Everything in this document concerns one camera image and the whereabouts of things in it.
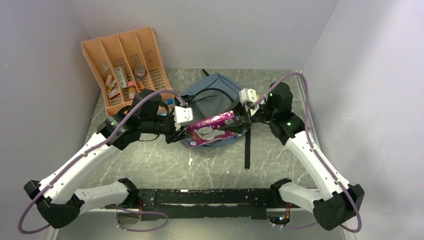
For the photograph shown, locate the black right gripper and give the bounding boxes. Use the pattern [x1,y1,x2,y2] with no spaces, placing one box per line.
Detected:
[216,96,277,134]

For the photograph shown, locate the purple picture book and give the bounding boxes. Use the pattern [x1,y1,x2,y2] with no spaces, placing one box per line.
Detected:
[185,110,236,148]

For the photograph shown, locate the blue grey student backpack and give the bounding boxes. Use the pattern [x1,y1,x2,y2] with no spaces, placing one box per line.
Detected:
[173,73,257,169]

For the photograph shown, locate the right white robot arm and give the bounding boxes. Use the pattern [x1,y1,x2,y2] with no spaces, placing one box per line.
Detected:
[224,83,365,231]

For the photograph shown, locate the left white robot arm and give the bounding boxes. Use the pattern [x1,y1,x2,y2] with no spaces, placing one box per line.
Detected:
[24,89,193,229]

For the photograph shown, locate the pink capped glue bottle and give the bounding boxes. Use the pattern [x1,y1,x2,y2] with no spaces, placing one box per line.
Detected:
[127,80,138,100]

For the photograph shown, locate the red white small box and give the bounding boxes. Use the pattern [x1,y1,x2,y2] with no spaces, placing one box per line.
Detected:
[107,88,121,101]

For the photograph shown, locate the grey round jar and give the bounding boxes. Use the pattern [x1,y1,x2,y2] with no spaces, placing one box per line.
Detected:
[134,65,147,78]

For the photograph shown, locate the tall white carton box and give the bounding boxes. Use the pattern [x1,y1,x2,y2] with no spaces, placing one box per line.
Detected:
[114,66,128,89]

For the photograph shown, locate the peach plastic file organizer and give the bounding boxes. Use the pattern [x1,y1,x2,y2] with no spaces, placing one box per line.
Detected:
[81,27,172,116]

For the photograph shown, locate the black mounting base rail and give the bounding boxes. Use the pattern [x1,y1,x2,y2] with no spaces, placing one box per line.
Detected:
[119,188,296,221]

